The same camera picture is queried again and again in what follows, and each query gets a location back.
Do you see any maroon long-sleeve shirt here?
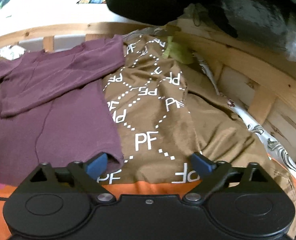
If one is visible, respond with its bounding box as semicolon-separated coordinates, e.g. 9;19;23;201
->
0;35;125;186

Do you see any white floral patterned sheet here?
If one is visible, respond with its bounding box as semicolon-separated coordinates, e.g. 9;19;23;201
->
193;52;296;182

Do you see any brown PF-patterned blanket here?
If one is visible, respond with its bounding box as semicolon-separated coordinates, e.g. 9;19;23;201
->
0;33;296;238

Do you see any colourful striped bed sheet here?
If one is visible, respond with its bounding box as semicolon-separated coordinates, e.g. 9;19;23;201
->
3;169;295;239

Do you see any yellow-green cloth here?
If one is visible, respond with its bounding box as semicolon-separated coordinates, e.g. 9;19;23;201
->
162;36;194;64

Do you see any wooden bed frame rail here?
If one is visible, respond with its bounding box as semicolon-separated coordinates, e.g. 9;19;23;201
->
0;19;296;163

